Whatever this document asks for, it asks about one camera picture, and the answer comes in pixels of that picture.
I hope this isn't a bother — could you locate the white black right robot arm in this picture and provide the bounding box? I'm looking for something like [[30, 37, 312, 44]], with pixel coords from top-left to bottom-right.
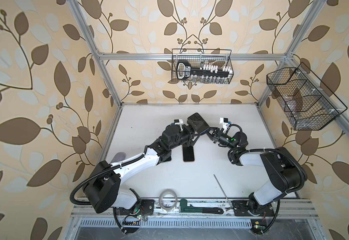
[[202, 124, 307, 235]]

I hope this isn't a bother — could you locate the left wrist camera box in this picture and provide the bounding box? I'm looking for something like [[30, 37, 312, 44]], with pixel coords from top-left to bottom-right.
[[171, 119, 183, 127]]

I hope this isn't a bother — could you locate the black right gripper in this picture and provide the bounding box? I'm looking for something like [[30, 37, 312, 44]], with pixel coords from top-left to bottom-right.
[[203, 126, 236, 153]]

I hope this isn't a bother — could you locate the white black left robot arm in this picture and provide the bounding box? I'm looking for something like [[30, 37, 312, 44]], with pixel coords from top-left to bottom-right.
[[70, 122, 209, 219]]

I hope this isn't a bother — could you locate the black wire basket back wall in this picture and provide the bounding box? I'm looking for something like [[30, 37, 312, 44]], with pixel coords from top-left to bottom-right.
[[171, 48, 234, 85]]

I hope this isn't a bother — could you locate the black wire basket right wall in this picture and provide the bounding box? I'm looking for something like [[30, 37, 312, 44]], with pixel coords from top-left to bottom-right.
[[266, 62, 347, 131]]

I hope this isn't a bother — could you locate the black wire basket wall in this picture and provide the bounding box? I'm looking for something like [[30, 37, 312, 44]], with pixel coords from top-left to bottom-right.
[[171, 48, 234, 85], [266, 62, 347, 131]]

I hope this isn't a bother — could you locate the black socket set holder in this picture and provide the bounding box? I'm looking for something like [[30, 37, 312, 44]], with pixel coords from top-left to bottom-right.
[[175, 60, 233, 82]]

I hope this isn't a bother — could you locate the middle phone in pink case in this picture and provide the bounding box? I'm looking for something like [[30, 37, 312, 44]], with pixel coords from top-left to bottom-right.
[[182, 145, 195, 163]]

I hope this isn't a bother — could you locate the clear tape roll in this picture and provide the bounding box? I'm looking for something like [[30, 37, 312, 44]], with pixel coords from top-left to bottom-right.
[[158, 189, 178, 213]]

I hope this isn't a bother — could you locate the green black pipe wrench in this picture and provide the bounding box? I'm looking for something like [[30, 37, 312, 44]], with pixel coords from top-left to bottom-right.
[[179, 199, 224, 215]]

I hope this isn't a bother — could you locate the thin metal rod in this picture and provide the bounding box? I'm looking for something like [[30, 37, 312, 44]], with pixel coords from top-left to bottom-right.
[[213, 174, 233, 211]]

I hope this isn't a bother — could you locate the black phone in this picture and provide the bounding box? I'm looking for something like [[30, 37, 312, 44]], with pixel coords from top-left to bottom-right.
[[164, 156, 172, 162], [187, 113, 210, 136]]

